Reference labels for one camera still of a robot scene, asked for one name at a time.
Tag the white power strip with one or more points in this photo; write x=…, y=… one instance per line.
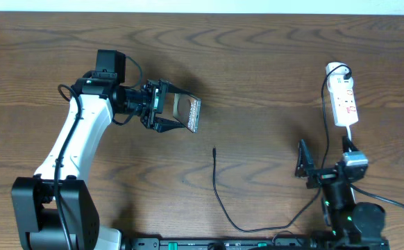
x=342, y=100

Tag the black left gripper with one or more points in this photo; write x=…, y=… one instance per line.
x=157, y=123

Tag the white USB charger adapter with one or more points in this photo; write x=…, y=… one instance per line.
x=338, y=68

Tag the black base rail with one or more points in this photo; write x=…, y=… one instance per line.
x=284, y=242

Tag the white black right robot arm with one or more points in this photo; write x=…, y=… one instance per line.
x=353, y=225

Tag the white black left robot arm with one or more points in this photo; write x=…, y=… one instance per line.
x=53, y=208

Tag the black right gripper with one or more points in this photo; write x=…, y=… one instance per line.
x=304, y=164

